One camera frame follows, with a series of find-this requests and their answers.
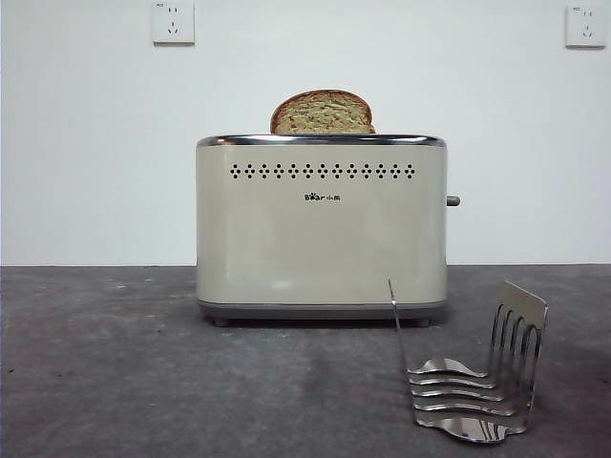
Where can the brown toasted bread slice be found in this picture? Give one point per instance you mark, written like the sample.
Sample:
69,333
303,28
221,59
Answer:
322,114

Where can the grey toaster lever knob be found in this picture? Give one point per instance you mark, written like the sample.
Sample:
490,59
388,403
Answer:
454,201

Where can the cream two-slot toaster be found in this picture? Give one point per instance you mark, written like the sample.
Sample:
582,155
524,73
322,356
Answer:
310,238

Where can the shiny steel toast rack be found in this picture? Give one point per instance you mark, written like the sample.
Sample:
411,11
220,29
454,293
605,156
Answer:
522,303

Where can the white wall socket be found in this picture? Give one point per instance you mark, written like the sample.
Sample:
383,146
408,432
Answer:
173,24
584,26

